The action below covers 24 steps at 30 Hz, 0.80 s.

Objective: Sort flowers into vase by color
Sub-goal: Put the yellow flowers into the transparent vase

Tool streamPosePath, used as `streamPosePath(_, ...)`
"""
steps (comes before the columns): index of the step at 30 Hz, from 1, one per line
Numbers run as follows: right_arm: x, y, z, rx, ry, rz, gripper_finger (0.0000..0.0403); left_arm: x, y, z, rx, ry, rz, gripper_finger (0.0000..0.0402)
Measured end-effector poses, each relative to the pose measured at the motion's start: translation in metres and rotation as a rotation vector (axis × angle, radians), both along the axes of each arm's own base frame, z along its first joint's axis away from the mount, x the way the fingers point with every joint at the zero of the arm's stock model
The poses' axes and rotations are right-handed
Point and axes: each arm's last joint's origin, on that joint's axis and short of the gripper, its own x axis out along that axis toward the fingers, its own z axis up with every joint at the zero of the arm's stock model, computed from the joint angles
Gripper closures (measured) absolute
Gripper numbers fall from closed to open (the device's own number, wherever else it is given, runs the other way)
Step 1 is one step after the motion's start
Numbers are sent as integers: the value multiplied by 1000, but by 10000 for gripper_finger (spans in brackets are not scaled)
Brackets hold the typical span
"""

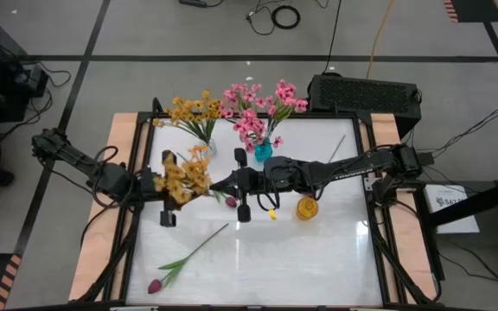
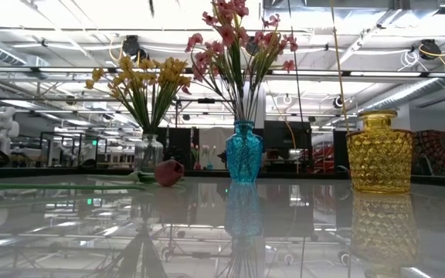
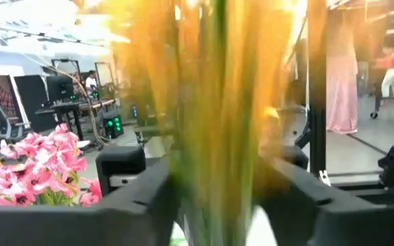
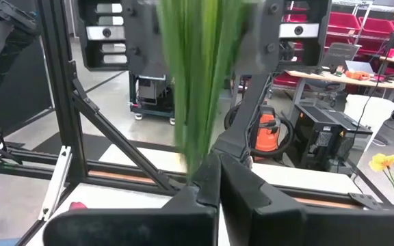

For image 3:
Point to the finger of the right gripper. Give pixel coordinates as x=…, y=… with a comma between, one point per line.
x=298, y=157
x=120, y=160

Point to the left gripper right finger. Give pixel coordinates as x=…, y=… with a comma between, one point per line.
x=354, y=227

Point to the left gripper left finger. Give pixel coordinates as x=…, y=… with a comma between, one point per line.
x=80, y=227

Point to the pink flower bunch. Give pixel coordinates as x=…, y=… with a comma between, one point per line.
x=91, y=193
x=39, y=160

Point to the yellow flower bunch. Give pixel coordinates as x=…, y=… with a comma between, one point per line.
x=217, y=102

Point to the computer with green lights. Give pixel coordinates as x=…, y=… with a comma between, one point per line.
x=114, y=124

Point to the black office desk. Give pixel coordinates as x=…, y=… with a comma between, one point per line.
x=67, y=106

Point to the pink hanging garment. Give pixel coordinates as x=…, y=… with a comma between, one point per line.
x=342, y=85

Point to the person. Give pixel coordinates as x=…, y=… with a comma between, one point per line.
x=90, y=81
x=392, y=82

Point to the black monitor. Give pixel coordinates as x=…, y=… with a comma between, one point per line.
x=59, y=88

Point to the wheeled table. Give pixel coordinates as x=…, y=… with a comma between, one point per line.
x=376, y=102

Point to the black partition panel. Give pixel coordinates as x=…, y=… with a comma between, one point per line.
x=34, y=102

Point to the grey office chair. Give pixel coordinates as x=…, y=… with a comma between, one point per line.
x=7, y=124

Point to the black table frame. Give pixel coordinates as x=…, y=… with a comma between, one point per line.
x=317, y=136

